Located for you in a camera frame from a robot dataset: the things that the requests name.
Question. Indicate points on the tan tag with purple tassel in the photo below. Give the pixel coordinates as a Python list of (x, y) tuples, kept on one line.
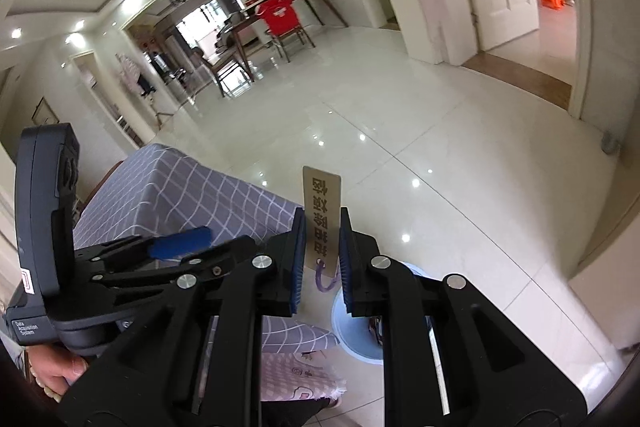
[(320, 207)]

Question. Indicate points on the light blue waste bin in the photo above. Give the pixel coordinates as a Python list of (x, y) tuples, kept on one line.
[(360, 337)]

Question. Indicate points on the pink printed clothing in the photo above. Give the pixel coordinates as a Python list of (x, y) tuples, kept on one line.
[(300, 377)]

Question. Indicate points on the table with grey checked cloth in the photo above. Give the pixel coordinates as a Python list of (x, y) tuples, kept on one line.
[(200, 192)]

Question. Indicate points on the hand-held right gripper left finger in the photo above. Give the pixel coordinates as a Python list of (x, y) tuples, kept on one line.
[(297, 267)]

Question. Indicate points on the wooden chair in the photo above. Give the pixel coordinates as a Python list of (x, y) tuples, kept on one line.
[(225, 69)]

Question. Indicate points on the person's left hand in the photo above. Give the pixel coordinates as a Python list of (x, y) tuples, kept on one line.
[(55, 372)]

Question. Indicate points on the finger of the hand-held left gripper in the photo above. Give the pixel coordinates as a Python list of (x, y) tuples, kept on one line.
[(180, 242), (150, 279)]

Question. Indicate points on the chair with red cover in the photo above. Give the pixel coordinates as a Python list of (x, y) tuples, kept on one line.
[(282, 14)]

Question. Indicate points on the dark framed wall picture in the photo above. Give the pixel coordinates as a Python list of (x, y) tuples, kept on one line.
[(45, 111)]

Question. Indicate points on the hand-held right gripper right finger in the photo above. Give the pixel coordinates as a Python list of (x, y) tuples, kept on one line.
[(345, 267)]

